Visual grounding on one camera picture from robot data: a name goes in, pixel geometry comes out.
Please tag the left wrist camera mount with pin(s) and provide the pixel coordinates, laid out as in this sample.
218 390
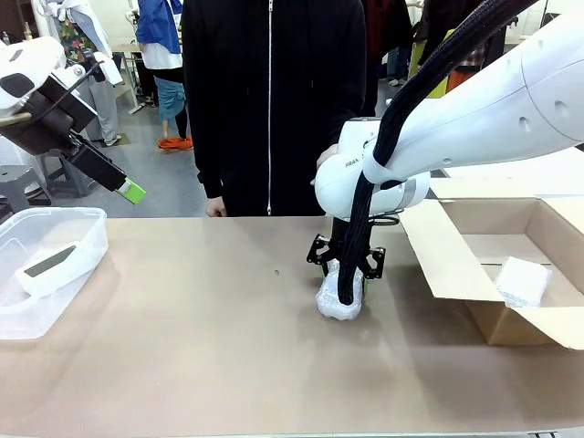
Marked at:
98 68

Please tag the person in yellow apron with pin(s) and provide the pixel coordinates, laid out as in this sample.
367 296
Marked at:
429 50

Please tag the person in blue jeans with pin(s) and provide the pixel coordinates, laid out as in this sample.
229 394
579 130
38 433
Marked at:
397 64

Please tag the background long workbench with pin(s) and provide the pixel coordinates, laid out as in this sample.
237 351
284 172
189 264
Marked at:
132 59

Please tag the person's right hand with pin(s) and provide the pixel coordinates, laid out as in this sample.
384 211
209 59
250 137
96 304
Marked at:
215 207

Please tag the bulky bubble-wrapped clock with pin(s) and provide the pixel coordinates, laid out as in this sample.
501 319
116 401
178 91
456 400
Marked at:
328 301

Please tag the person in plaid orange clothes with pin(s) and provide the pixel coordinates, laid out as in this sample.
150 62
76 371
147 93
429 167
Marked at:
470 59

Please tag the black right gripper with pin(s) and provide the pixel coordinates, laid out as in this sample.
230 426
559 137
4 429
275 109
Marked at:
338 237

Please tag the person's left hand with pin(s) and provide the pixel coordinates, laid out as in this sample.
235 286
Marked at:
325 157

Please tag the brown cardboard box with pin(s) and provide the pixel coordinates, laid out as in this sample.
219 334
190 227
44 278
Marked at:
456 255

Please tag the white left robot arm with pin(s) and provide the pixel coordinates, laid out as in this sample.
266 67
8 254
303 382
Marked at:
29 55

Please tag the white unwrapped digital clock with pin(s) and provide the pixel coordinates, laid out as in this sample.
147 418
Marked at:
50 269

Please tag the orange cloth on floor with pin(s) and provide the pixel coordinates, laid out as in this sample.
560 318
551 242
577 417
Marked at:
175 143

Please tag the figure in blue white clothes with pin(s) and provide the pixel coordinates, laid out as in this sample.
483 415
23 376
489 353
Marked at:
164 45

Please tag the white side table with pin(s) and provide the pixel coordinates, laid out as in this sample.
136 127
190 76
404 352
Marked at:
524 169

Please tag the grey metal stool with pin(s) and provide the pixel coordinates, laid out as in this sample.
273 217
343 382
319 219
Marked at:
18 182

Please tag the mannequin with floral shirt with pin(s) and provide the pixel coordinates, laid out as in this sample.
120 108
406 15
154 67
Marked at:
89 27

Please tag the person in black hoodie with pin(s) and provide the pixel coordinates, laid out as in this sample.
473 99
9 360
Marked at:
274 114

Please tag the clear plastic bin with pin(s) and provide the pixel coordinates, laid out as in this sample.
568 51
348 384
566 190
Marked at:
68 228

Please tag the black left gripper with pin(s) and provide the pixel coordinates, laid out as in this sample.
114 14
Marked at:
45 118

